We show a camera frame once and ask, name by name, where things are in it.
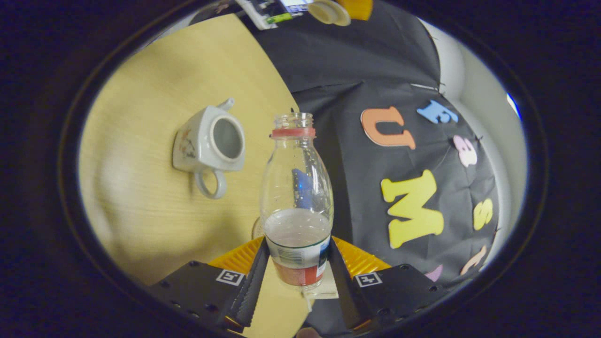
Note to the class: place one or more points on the white ceramic teacup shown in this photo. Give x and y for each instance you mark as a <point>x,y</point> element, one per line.
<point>199,145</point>

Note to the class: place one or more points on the round brown coaster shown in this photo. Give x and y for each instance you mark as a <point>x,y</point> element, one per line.
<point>257,229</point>

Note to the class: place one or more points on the black backdrop cloth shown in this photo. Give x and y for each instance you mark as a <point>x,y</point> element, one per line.
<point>375,61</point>

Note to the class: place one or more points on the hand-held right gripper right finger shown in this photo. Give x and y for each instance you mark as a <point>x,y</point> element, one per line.
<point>404,291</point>

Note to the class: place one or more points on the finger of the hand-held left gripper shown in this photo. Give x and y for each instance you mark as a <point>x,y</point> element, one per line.
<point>357,8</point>

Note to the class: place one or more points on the green drink bottle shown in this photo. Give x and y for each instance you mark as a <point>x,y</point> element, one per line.
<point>279,18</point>

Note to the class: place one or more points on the white teacup lid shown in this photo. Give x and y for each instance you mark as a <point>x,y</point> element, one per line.
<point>328,11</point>

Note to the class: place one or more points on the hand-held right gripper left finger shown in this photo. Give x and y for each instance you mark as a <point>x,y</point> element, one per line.
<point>206,291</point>

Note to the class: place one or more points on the white toaster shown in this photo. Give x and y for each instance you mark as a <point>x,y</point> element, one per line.
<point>331,284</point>

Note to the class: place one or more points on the computer monitor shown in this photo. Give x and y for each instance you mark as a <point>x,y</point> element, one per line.
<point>295,4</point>

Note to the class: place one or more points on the clear plastic water bottle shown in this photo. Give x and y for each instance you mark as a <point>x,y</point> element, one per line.
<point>298,188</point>

